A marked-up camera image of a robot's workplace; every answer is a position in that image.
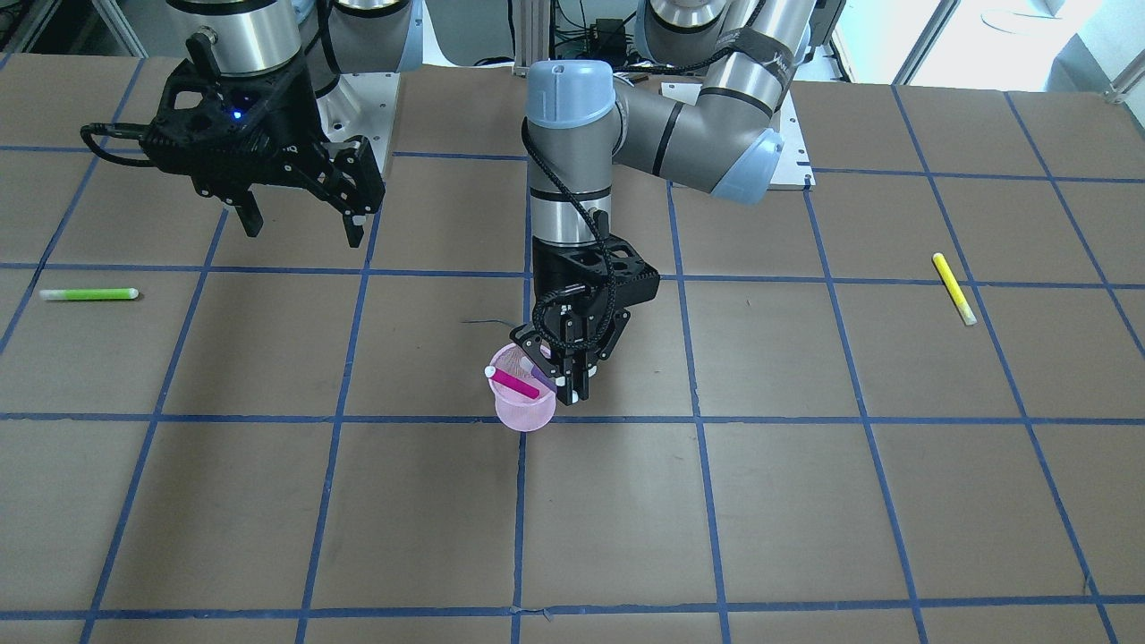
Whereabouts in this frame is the pink pen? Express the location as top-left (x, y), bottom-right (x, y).
top-left (484, 366), bottom-right (540, 400)

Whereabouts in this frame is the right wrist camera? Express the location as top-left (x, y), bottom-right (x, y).
top-left (81, 60), bottom-right (327, 183)

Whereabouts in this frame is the pink mesh cup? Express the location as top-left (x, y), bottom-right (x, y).
top-left (487, 343), bottom-right (556, 432)

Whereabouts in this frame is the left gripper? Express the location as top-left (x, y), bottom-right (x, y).
top-left (521, 299), bottom-right (631, 406)

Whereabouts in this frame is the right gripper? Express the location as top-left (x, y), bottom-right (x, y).
top-left (192, 129), bottom-right (385, 249)

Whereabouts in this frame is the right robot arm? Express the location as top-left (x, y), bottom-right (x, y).
top-left (140, 1), bottom-right (425, 248)

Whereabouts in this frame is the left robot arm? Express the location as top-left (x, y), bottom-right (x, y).
top-left (511, 1), bottom-right (818, 406)

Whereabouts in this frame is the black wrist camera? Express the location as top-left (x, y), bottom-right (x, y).
top-left (532, 235), bottom-right (661, 317)

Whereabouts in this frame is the purple pen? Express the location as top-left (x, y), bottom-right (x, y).
top-left (530, 363), bottom-right (561, 385)

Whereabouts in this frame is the green pen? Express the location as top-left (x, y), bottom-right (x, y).
top-left (38, 288), bottom-right (140, 301)

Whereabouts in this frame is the yellow pen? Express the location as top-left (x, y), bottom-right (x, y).
top-left (931, 252), bottom-right (978, 325)

